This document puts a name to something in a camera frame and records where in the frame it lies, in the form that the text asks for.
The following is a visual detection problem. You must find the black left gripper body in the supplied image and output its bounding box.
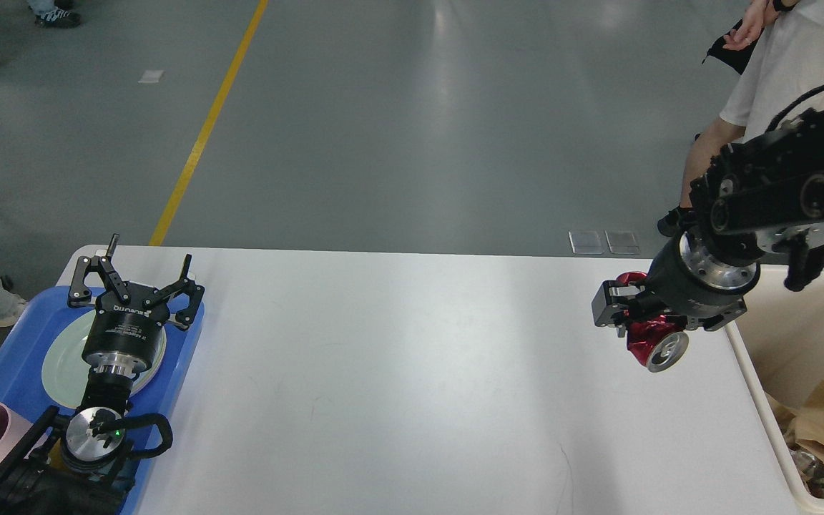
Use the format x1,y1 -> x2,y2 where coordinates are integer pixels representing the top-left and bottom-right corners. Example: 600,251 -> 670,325
82,293 -> 164,375

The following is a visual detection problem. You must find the person in white shirt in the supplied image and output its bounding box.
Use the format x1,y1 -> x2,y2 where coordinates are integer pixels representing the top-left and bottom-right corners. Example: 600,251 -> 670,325
657,1 -> 824,237

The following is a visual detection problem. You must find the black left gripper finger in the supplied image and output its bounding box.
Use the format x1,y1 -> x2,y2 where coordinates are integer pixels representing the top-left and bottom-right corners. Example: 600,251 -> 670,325
147,252 -> 205,330
67,232 -> 127,308

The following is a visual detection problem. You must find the crushed red soda can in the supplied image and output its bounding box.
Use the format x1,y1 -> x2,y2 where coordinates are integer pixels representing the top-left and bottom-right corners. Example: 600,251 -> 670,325
614,271 -> 689,373

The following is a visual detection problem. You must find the beige plastic bin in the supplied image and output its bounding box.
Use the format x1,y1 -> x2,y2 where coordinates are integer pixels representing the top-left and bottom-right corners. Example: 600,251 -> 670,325
727,265 -> 824,514

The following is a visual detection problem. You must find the passer-by blue sneakers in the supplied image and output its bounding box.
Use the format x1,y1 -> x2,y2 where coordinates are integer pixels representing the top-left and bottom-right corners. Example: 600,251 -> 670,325
26,0 -> 82,29

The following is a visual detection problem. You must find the dark green mug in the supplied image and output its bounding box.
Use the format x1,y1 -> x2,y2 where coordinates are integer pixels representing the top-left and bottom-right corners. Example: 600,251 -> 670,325
46,434 -> 67,471

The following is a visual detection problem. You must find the metal floor plate left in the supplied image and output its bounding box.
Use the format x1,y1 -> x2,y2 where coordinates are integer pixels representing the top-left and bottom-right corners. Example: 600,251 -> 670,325
568,230 -> 605,255

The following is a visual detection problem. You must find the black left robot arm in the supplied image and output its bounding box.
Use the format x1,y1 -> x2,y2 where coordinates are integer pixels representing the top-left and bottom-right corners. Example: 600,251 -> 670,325
0,235 -> 205,514

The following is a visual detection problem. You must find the metal floor plate right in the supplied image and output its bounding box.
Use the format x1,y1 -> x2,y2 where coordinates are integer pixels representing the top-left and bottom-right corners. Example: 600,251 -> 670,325
604,231 -> 641,255

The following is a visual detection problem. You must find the metal floor plate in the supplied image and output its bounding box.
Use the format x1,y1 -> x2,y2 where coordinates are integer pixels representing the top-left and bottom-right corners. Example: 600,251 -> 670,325
604,231 -> 641,255
568,230 -> 605,255

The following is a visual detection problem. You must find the light green plate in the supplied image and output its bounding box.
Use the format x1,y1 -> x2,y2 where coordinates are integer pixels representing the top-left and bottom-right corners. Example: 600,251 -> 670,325
41,311 -> 167,410

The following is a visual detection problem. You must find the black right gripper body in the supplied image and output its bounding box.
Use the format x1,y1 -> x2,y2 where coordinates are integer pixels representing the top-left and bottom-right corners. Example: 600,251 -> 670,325
645,230 -> 761,323

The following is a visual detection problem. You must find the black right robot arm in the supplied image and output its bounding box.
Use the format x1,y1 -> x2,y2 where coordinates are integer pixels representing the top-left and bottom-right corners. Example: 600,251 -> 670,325
592,85 -> 824,333

